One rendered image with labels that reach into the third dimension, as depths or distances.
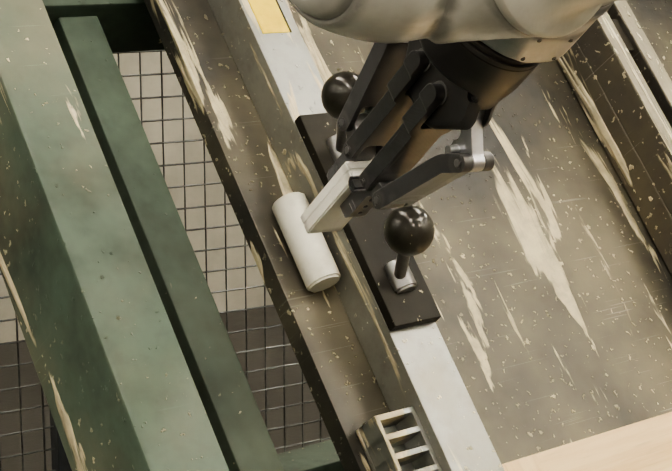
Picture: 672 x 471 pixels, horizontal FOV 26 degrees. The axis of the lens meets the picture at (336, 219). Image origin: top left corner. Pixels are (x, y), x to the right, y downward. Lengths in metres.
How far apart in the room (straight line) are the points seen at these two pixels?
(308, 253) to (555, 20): 0.57
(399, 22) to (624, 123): 0.87
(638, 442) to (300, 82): 0.43
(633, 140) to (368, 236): 0.38
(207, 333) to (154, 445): 0.20
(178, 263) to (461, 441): 0.27
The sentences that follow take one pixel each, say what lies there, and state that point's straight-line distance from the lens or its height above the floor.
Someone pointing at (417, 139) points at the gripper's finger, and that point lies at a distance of 0.92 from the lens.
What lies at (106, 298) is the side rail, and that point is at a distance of 1.04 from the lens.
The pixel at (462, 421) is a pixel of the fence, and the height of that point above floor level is 1.25.
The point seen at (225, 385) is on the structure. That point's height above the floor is 1.27.
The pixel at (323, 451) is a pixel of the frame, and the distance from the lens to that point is 2.43.
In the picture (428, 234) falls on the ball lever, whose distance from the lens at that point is 1.07.
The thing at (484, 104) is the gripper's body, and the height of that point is 1.53.
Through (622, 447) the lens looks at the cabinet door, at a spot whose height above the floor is 1.20.
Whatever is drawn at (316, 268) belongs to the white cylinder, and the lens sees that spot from 1.17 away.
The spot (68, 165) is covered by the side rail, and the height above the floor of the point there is 1.46.
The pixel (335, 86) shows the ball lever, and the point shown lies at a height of 1.51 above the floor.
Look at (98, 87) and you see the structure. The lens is 1.28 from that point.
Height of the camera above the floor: 1.63
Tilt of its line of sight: 11 degrees down
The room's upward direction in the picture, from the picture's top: straight up
